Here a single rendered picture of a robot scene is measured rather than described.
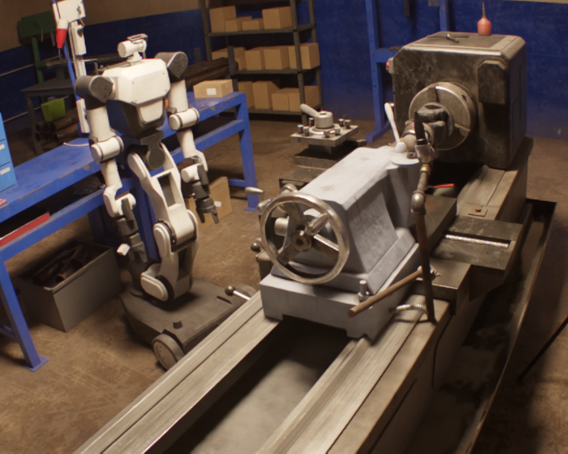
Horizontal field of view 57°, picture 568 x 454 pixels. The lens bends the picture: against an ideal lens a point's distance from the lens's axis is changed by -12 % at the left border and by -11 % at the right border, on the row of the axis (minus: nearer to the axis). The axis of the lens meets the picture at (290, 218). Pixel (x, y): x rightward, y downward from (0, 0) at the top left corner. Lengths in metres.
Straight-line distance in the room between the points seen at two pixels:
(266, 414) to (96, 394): 1.48
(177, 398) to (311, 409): 0.31
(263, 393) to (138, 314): 1.56
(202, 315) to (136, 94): 1.07
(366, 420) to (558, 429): 1.32
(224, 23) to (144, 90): 4.14
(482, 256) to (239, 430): 0.83
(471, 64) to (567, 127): 3.49
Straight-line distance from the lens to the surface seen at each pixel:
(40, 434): 2.67
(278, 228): 1.48
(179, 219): 2.60
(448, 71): 2.38
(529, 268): 2.60
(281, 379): 1.49
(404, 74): 2.45
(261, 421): 1.39
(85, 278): 3.30
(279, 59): 6.20
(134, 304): 3.03
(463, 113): 2.19
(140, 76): 2.46
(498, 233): 1.82
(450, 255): 1.68
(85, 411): 2.70
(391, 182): 1.55
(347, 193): 1.37
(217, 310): 2.80
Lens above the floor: 1.68
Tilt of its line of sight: 24 degrees down
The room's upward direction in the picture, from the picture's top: 6 degrees counter-clockwise
